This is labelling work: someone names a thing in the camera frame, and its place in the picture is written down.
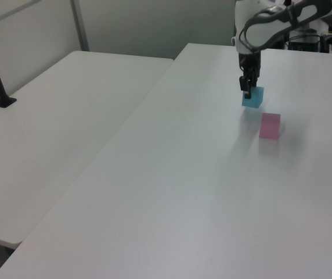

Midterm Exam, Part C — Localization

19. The blue cube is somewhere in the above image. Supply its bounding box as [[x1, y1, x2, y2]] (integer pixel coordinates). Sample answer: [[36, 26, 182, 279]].
[[241, 86, 265, 109]]

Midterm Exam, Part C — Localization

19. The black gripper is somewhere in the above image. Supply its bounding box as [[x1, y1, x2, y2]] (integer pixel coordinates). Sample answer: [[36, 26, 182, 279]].
[[237, 51, 262, 98]]

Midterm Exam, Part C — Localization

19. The pink cube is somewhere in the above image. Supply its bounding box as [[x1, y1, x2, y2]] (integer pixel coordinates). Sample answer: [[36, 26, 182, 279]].
[[258, 112, 282, 140]]

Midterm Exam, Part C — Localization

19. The black control box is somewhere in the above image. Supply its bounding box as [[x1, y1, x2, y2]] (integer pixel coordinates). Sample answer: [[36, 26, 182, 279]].
[[287, 34, 329, 53]]

